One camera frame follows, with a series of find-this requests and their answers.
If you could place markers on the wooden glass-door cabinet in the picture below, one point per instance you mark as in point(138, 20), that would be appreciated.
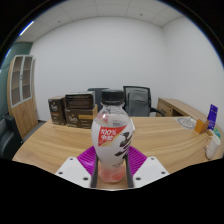
point(21, 93)

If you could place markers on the grey mesh office chair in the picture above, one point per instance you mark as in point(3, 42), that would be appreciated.
point(137, 101)

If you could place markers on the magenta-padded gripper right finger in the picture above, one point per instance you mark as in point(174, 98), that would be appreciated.
point(150, 168)

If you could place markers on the purple stand-up pouch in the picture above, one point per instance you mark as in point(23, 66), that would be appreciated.
point(212, 116)

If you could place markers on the black armchair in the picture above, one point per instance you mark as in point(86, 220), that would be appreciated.
point(9, 138)

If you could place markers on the clear black-capped drink bottle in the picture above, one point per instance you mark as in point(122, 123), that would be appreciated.
point(111, 133)

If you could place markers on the paper sheet with round print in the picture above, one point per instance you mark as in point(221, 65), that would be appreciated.
point(186, 122)

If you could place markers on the white paper cup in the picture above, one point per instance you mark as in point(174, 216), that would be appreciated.
point(212, 147)

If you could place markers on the small orange box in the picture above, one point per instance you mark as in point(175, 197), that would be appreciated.
point(200, 126)

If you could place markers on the dark office chair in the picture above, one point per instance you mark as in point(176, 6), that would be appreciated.
point(96, 95)

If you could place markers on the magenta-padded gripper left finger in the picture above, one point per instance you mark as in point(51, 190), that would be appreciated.
point(74, 168)

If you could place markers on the tan cardboard box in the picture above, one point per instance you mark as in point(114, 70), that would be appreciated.
point(80, 117)

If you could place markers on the flat black cardboard box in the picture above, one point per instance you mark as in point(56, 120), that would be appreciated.
point(79, 100)

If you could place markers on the wooden side desk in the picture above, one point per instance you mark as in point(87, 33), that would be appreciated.
point(176, 106)

